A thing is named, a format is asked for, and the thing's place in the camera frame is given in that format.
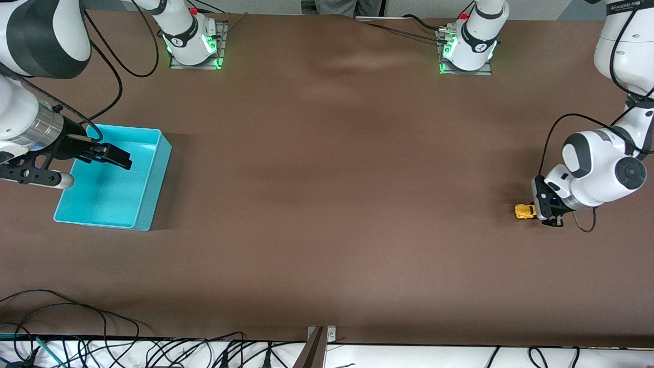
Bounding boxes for teal plastic bin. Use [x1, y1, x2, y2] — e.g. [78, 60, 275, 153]
[53, 124, 173, 232]

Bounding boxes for person legs grey trousers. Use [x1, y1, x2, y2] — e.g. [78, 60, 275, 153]
[314, 0, 384, 18]

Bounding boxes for thin black camera cable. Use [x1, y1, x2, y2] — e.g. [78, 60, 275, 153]
[571, 207, 597, 234]

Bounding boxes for black right arm cable loop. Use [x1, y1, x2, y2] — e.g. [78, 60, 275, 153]
[89, 0, 160, 79]

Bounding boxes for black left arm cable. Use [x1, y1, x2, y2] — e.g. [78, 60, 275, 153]
[539, 4, 654, 177]

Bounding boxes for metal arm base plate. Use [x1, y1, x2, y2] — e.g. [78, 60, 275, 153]
[436, 28, 494, 76]
[170, 21, 228, 70]

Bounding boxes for long black floor cable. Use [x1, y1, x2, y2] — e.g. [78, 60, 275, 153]
[0, 289, 153, 368]

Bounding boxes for black base power cable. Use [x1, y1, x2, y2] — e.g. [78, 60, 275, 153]
[186, 0, 249, 32]
[365, 14, 451, 44]

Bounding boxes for black floor cable bundle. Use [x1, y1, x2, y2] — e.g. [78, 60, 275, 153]
[138, 332, 247, 368]

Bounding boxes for aluminium rail strip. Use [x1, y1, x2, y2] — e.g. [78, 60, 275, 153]
[356, 16, 441, 23]

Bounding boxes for metal table edge bracket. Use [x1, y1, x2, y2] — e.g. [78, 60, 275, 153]
[292, 326, 338, 368]

